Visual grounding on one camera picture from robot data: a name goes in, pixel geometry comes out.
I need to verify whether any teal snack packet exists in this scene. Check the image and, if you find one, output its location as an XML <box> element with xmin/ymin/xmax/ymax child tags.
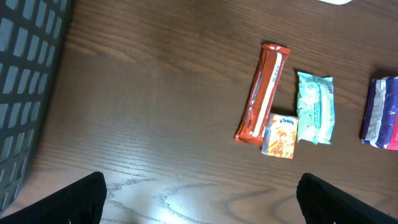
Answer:
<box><xmin>297</xmin><ymin>72</ymin><xmax>335</xmax><ymax>144</ymax></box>

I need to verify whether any orange snack packet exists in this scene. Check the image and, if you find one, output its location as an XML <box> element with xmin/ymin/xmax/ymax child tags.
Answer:
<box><xmin>261</xmin><ymin>113</ymin><xmax>298</xmax><ymax>159</ymax></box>

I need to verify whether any red purple snack bag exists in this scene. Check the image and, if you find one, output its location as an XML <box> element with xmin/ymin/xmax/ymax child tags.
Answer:
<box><xmin>361</xmin><ymin>77</ymin><xmax>397</xmax><ymax>151</ymax></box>

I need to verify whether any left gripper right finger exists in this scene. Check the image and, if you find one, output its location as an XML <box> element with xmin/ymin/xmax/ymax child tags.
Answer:
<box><xmin>296</xmin><ymin>173</ymin><xmax>397</xmax><ymax>224</ymax></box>

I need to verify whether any orange red snack bar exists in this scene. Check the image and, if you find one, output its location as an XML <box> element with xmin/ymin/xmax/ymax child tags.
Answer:
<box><xmin>234</xmin><ymin>44</ymin><xmax>291</xmax><ymax>146</ymax></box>

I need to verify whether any white barcode scanner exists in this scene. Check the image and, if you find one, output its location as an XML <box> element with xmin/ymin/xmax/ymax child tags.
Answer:
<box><xmin>319</xmin><ymin>0</ymin><xmax>352</xmax><ymax>5</ymax></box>

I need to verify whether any grey plastic mesh basket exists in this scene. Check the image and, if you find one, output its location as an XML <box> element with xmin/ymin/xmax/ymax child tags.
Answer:
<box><xmin>1</xmin><ymin>0</ymin><xmax>74</xmax><ymax>215</ymax></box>

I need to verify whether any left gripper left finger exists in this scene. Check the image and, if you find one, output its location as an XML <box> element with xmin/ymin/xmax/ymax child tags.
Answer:
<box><xmin>1</xmin><ymin>172</ymin><xmax>107</xmax><ymax>224</ymax></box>

